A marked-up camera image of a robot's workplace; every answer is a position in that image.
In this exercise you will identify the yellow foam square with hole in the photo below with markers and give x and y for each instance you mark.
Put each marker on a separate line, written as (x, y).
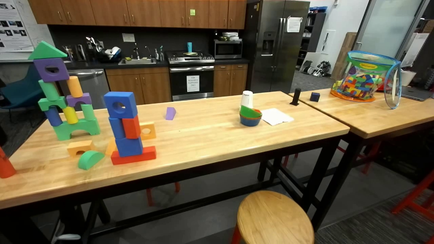
(151, 131)

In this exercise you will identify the yellow foam cylinder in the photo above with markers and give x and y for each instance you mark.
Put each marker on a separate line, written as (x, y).
(70, 115)

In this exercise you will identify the green foam triangle block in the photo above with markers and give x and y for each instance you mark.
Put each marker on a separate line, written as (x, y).
(46, 52)

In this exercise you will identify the blue foam rectangular block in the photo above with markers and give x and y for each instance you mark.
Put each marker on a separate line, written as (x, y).
(116, 128)

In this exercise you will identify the paper sheet on refrigerator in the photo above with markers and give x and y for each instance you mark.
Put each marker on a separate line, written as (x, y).
(293, 24)

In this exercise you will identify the kitchen tap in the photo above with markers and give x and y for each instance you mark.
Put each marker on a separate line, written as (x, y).
(136, 51)

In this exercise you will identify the dark blue cube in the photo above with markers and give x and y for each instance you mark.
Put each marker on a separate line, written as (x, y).
(315, 97)

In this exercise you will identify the white paper napkin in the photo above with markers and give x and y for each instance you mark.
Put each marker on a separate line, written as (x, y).
(276, 116)

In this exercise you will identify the green foam half circle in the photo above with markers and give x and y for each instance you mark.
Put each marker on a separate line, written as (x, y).
(89, 160)

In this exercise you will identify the steel stove with oven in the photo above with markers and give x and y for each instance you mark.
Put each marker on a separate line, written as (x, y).
(191, 73)

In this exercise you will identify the dish rack with dishes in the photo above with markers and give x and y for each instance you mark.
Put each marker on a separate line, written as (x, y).
(111, 54)

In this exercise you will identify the blue foam cube with hole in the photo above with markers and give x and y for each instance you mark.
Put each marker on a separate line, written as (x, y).
(129, 105)

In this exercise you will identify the dark teal chair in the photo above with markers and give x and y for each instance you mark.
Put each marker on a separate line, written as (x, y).
(23, 89)

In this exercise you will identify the red foam rectangular block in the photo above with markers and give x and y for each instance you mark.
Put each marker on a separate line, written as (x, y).
(131, 127)

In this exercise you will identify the blue foam square block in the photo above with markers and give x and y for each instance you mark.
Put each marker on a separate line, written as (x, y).
(129, 146)

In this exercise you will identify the clear bag with foam blocks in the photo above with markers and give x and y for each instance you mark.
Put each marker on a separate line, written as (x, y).
(362, 81)

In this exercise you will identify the yellow foam triangle block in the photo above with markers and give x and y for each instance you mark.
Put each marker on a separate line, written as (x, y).
(111, 148)

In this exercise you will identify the blue foam cylinder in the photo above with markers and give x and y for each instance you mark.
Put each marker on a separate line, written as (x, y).
(53, 116)

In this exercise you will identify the orange foam cylinder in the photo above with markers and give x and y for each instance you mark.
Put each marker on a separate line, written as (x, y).
(74, 87)

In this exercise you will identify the green foam cylinder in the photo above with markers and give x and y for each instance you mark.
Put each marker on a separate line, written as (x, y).
(49, 90)
(88, 112)

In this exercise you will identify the frosted glass door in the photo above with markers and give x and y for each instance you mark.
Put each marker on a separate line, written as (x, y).
(386, 27)

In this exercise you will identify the row of wooden wall cabinets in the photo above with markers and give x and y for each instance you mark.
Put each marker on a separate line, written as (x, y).
(135, 12)

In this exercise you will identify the stack of containers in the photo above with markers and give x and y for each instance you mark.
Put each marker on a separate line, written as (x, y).
(230, 35)

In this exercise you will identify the round wooden stool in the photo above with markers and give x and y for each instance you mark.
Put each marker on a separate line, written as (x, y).
(274, 218)

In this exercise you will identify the large green foam arch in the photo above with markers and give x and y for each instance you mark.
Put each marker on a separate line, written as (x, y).
(78, 125)

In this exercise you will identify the purple foam arch block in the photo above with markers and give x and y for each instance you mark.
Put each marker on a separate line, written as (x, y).
(78, 98)

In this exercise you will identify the white paper cup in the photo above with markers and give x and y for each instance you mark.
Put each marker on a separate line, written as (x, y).
(247, 98)

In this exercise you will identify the black shelf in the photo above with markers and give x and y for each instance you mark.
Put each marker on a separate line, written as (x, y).
(315, 30)

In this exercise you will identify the kitchen sink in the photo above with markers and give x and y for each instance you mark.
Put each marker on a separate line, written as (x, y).
(137, 61)

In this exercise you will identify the white wall note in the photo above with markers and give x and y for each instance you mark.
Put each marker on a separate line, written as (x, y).
(128, 37)

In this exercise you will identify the white sign on oven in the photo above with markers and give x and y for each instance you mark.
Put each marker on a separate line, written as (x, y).
(193, 83)

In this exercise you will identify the red stool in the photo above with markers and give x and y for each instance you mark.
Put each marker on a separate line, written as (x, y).
(150, 196)

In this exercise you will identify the black cylinder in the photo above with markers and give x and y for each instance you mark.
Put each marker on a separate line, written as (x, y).
(296, 96)

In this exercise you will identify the stack of coloured bowls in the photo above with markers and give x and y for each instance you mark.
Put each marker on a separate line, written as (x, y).
(250, 120)

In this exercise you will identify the steel dishwasher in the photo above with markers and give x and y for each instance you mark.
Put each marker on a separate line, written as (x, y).
(90, 84)

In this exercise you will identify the steel refrigerator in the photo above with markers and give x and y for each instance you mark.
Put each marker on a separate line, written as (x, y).
(274, 57)

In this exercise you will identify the purple foam wedge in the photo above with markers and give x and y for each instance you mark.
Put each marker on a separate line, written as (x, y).
(170, 113)

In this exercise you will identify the purple foam square with hole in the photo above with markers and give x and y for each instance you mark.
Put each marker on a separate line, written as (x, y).
(42, 71)

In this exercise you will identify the red foam long block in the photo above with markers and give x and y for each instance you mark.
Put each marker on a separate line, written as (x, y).
(134, 157)

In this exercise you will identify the red foam cylinder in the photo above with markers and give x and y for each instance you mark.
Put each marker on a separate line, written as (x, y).
(6, 167)

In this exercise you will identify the wooden base cabinet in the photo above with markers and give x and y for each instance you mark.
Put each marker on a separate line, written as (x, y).
(230, 79)
(139, 84)

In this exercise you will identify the yellow foam arch block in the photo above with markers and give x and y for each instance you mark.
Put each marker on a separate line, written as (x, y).
(78, 145)

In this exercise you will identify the wall poster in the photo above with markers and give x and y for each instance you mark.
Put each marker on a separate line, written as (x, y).
(13, 27)

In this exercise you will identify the leaning wooden board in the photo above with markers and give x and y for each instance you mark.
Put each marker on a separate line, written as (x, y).
(344, 51)

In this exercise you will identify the grey laptop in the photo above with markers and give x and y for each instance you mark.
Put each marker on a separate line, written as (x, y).
(415, 93)

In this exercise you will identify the steel microwave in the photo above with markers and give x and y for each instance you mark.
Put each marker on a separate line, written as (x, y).
(226, 49)

